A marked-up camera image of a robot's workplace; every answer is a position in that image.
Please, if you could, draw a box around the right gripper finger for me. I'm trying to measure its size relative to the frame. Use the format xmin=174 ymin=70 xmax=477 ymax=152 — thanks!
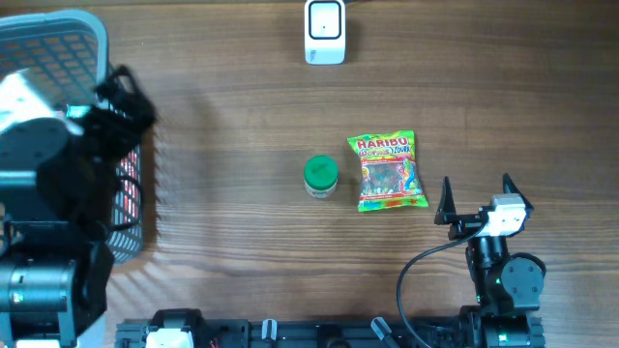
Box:
xmin=502 ymin=173 xmax=534 ymax=213
xmin=434 ymin=177 xmax=457 ymax=223

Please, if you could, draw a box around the Haribo gummy candy bag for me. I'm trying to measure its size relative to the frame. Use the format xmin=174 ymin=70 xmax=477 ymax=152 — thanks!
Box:
xmin=347 ymin=130 xmax=428 ymax=212

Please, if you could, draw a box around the green lid jar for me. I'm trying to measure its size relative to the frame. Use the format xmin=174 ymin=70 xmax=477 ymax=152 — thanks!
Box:
xmin=304 ymin=155 xmax=339 ymax=199

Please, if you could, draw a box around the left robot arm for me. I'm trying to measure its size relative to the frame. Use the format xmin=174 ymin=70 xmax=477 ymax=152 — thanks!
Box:
xmin=1 ymin=66 xmax=156 ymax=347

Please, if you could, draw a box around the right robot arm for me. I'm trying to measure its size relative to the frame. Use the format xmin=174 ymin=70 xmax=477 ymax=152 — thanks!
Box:
xmin=434 ymin=174 xmax=546 ymax=348

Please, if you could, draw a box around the white barcode scanner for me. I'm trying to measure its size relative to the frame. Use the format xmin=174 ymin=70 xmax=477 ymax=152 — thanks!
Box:
xmin=304 ymin=0 xmax=346 ymax=65

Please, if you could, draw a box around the grey plastic shopping basket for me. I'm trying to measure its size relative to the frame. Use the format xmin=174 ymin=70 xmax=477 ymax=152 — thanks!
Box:
xmin=1 ymin=10 xmax=144 ymax=265

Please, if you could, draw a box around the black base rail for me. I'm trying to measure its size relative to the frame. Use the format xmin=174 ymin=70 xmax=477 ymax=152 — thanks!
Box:
xmin=115 ymin=308 xmax=546 ymax=348

